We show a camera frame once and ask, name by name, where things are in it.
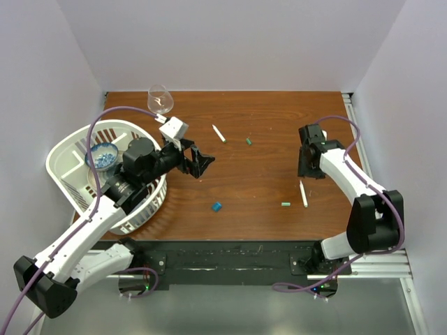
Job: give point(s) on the white pen light green end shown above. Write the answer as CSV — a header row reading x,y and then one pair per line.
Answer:
x,y
303,194

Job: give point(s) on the aluminium frame rail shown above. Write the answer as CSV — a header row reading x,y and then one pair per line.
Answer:
x,y
395,265

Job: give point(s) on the clear wine glass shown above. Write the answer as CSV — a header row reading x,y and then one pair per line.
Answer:
x,y
159,99

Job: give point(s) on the blue highlighter cap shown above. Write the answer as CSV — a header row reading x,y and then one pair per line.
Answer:
x,y
216,206

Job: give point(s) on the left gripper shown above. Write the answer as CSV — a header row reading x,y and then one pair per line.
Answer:
x,y
195,168

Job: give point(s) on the white pen dark green end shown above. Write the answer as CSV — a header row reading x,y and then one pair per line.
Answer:
x,y
219,134

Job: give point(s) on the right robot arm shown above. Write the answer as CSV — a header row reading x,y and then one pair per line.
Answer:
x,y
376,221

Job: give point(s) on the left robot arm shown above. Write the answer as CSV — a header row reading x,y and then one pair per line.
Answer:
x,y
53,278

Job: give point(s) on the stacked plates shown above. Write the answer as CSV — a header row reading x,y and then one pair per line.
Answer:
x,y
103,176

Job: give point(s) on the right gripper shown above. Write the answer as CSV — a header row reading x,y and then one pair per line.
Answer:
x,y
303,172

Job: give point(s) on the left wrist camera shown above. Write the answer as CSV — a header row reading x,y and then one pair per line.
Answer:
x,y
174,129

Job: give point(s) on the blue patterned bowl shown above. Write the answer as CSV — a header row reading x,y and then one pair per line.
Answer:
x,y
104,156

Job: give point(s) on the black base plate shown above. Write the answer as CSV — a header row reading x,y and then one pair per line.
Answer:
x,y
167,263

